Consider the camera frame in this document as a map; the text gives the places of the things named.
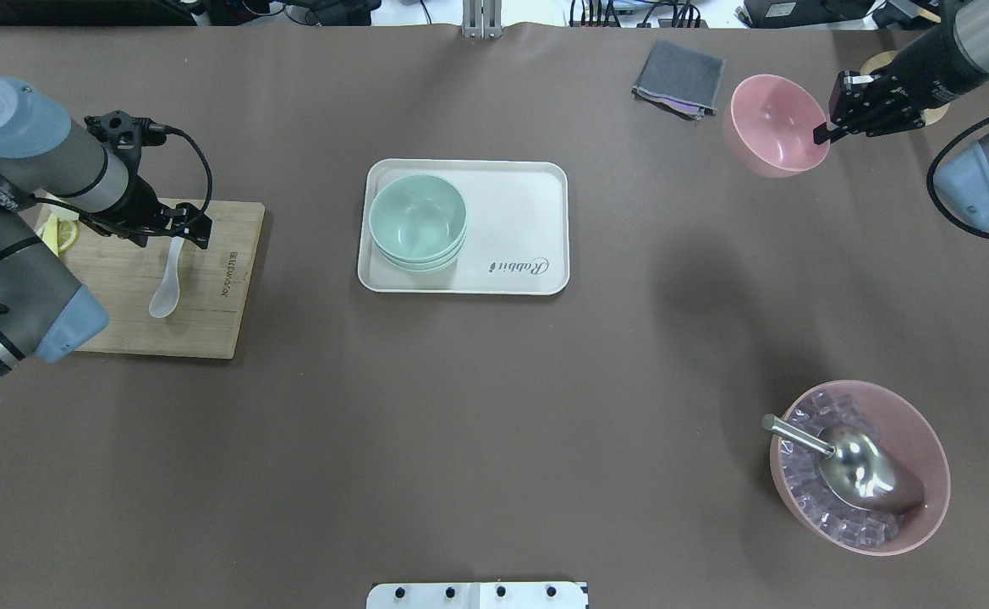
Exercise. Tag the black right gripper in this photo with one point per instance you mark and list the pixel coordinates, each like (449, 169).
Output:
(917, 72)

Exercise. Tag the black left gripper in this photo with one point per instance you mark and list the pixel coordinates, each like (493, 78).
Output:
(140, 205)

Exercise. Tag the small pink bowl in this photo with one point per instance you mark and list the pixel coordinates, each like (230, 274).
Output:
(769, 127)

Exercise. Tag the white ceramic spoon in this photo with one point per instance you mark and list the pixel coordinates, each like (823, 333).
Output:
(166, 297)

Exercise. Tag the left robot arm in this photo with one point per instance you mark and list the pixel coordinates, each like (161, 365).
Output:
(92, 169)

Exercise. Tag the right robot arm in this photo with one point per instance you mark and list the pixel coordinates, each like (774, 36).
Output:
(957, 180)

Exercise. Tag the green bowl stack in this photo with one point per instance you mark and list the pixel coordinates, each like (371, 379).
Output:
(419, 223)

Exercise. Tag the large pink bowl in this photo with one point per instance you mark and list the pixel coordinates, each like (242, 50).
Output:
(907, 436)

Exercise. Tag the bamboo cutting board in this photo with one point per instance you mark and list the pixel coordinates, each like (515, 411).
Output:
(214, 285)

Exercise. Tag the wooden mug tree stand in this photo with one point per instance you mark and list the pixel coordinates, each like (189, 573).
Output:
(906, 15)

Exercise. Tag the grey folded cloth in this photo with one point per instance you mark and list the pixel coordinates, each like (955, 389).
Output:
(684, 80)

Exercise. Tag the white serving tray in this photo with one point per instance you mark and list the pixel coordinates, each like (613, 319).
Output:
(518, 239)

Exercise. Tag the clear ice cubes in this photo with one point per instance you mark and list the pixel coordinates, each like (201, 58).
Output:
(847, 525)

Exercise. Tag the metal ice scoop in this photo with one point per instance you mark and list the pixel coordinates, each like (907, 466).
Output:
(856, 469)

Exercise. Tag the aluminium frame post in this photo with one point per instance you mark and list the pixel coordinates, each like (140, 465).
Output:
(482, 19)

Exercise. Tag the white camera mast base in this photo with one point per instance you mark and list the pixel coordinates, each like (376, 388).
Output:
(492, 594)

